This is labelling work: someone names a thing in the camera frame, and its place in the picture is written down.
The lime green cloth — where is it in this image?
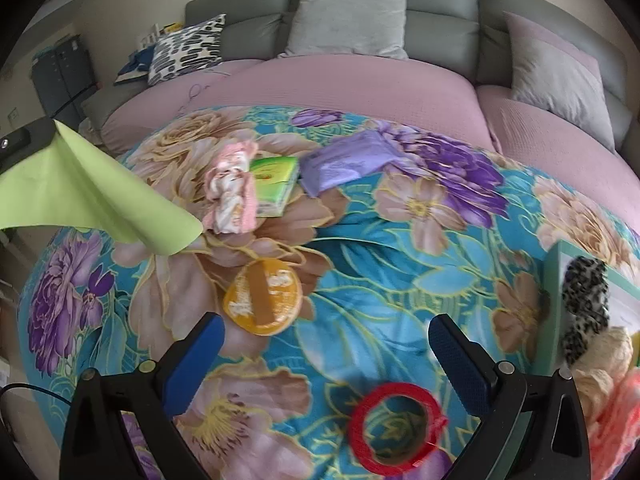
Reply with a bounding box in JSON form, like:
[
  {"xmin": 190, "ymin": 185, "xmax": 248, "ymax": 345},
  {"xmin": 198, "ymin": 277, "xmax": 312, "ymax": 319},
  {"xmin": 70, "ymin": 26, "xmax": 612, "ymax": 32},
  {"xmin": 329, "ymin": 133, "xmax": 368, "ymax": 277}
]
[{"xmin": 1, "ymin": 119, "xmax": 203, "ymax": 256}]

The red tape roll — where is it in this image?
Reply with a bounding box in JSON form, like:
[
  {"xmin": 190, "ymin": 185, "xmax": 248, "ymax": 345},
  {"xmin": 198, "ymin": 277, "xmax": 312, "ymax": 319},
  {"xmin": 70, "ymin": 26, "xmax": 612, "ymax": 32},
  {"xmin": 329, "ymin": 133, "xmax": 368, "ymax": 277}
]
[{"xmin": 347, "ymin": 382, "xmax": 448, "ymax": 479}]

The black white leopard scrunchie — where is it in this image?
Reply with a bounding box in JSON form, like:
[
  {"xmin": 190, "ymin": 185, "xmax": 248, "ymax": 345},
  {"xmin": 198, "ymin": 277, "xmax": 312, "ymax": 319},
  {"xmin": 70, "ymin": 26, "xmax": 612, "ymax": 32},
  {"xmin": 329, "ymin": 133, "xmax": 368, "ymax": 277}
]
[{"xmin": 561, "ymin": 256, "xmax": 610, "ymax": 366}]

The pink satin scrunchie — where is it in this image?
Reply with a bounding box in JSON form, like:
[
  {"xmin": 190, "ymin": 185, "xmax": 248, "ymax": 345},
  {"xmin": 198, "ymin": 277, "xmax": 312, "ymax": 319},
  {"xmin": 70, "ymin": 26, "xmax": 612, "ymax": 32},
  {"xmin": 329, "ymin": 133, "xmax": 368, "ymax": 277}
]
[{"xmin": 202, "ymin": 140, "xmax": 257, "ymax": 234}]

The pink fluffy towel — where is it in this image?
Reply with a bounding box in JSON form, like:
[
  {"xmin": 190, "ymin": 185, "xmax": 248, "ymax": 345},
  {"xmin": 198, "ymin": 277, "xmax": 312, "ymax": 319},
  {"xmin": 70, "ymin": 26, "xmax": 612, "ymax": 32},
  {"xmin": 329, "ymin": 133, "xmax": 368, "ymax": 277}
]
[{"xmin": 589, "ymin": 367, "xmax": 639, "ymax": 479}]

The dark blue cabinet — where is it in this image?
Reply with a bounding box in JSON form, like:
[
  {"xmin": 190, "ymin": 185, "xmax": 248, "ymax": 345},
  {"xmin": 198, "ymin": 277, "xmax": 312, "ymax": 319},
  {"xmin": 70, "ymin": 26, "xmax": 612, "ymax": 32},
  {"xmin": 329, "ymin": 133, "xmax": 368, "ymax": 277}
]
[{"xmin": 30, "ymin": 35, "xmax": 98, "ymax": 130}]

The blue book on sofa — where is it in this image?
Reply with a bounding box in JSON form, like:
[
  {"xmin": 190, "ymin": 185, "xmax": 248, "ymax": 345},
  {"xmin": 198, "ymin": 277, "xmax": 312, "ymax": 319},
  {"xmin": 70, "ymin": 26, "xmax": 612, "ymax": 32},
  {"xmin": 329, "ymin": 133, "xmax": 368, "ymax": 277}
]
[{"xmin": 114, "ymin": 44, "xmax": 155, "ymax": 84}]

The teal shallow cardboard tray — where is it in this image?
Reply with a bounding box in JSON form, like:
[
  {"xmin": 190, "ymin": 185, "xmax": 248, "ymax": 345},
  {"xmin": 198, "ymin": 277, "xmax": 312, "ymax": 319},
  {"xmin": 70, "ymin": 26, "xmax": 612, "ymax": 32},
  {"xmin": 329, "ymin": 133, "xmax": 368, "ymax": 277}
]
[{"xmin": 530, "ymin": 240, "xmax": 639, "ymax": 375}]

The black white patterned pillow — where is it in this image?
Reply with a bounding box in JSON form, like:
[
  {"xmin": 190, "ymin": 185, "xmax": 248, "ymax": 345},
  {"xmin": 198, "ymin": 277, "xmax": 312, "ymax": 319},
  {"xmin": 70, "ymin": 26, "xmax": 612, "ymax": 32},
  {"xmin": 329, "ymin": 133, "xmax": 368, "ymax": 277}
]
[{"xmin": 148, "ymin": 13, "xmax": 226, "ymax": 87}]

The floral blue purple blanket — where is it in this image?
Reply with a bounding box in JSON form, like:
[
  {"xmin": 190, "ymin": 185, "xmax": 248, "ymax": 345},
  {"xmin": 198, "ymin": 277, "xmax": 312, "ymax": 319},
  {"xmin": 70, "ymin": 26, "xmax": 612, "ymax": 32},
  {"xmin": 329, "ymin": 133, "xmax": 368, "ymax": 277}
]
[{"xmin": 18, "ymin": 106, "xmax": 639, "ymax": 479}]

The purple wipes packet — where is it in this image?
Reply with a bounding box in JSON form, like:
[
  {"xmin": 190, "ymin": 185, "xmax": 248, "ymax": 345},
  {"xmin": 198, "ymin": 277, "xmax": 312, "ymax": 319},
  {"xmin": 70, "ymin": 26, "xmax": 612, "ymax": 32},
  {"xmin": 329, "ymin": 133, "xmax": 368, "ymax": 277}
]
[{"xmin": 298, "ymin": 129, "xmax": 414, "ymax": 197}]

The grey pink right throw pillow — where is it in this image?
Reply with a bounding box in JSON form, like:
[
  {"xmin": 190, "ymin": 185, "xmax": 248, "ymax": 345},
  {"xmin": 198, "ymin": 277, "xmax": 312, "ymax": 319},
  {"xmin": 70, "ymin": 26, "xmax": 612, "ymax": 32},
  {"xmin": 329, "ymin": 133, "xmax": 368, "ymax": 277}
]
[{"xmin": 504, "ymin": 13, "xmax": 615, "ymax": 151}]

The grey sofa with pink cover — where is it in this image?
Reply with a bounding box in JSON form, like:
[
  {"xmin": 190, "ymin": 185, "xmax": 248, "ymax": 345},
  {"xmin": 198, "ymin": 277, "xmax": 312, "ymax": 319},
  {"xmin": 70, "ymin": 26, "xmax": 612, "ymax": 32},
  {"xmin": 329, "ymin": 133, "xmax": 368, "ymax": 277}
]
[{"xmin": 80, "ymin": 0, "xmax": 639, "ymax": 223}]

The grey left throw pillow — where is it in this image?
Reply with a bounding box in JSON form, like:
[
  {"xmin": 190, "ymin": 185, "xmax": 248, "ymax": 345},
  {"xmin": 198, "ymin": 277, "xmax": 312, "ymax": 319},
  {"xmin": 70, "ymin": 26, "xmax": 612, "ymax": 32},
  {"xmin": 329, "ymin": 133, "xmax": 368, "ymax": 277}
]
[{"xmin": 282, "ymin": 0, "xmax": 408, "ymax": 60}]

